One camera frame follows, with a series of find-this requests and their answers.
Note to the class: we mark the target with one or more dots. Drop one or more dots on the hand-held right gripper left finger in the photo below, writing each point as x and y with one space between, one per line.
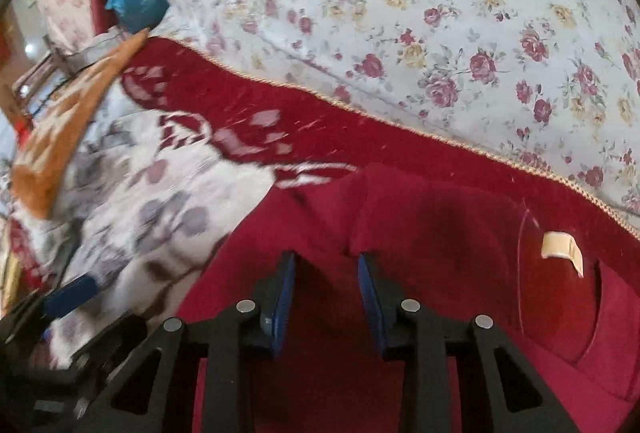
281 300

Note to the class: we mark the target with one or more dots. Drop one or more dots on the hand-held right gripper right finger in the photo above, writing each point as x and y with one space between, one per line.
369 298

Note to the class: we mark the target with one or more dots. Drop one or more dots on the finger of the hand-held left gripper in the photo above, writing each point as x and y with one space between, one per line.
70 296

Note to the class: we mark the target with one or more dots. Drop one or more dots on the dark red shirt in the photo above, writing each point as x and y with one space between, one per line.
450 238

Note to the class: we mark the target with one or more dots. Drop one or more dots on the orange patterned cloth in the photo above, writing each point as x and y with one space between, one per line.
60 123

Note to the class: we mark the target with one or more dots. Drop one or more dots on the red and white patterned blanket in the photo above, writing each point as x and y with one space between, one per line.
225 88

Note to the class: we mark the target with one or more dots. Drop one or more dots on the wooden chair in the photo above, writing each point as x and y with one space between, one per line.
40 73

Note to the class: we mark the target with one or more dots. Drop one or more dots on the white rose print bed sheet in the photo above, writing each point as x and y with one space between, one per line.
400 13

